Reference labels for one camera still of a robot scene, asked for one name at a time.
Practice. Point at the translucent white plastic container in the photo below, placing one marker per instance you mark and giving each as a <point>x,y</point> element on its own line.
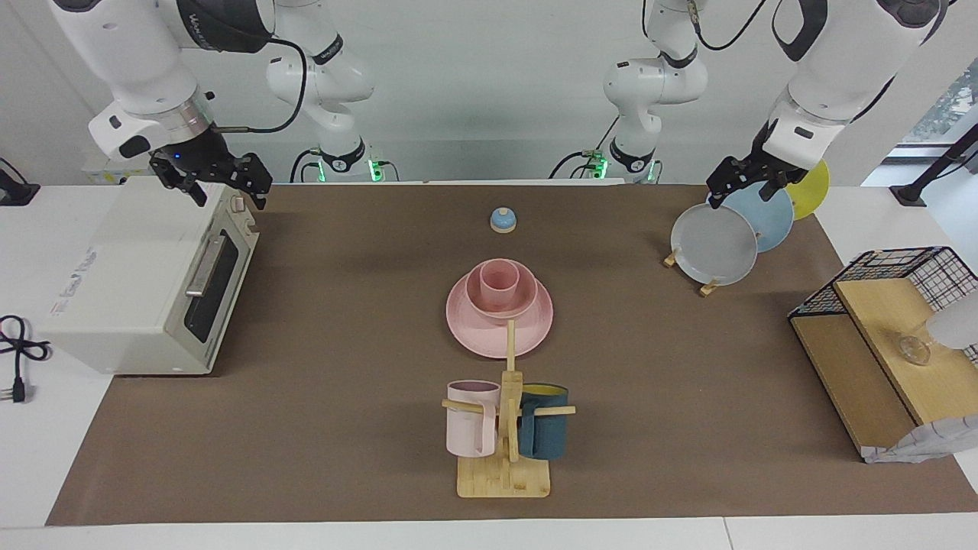
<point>955,321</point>

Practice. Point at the white toaster oven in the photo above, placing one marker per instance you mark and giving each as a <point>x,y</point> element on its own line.
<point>114,267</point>

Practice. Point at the pink cup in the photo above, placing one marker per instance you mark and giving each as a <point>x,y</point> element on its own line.
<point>498,281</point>

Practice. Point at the light pink mug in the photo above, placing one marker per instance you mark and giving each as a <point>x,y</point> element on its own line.
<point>470,428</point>

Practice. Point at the wooden shelf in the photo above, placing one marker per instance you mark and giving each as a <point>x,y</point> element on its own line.
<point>879,328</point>

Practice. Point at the black desk clamp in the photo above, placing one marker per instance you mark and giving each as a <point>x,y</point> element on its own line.
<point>14,191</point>

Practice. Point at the pink bowl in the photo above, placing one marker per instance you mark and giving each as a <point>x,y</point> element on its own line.
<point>504,307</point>

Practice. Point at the light blue plate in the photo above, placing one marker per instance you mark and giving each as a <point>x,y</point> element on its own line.
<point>772,221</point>

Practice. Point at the clear glass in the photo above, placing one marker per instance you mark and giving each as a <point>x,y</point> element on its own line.
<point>914,351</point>

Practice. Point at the wooden mug tree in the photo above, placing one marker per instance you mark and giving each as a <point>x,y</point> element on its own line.
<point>504,477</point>

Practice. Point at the dark teal mug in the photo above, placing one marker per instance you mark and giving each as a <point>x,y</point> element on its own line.
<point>544,431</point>

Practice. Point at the black stand with pole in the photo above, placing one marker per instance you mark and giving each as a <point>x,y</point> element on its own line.
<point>913,191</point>

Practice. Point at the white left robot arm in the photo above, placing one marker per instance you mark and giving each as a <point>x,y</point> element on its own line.
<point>833,76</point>

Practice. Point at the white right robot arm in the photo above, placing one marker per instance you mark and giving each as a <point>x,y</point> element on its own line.
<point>137,61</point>

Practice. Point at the gray plate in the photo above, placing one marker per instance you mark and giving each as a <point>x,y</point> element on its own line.
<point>710,244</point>

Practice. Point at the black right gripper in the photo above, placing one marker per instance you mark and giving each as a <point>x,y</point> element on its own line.
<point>202,156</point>

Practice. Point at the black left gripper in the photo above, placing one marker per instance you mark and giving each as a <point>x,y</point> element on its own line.
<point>752,168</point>

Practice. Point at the brown table mat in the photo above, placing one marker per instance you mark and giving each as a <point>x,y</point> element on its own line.
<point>344,435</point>

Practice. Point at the pink plate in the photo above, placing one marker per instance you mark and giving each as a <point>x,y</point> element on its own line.
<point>481,332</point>

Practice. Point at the blue bell with wooden knob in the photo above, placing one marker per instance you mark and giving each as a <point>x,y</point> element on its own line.
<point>503,221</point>

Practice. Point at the wooden plate rack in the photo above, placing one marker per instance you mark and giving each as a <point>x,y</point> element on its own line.
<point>708,289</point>

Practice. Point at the yellow plate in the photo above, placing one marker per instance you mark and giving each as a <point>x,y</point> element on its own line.
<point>811,191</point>

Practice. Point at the white crumpled bag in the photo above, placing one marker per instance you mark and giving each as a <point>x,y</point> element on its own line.
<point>932,439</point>

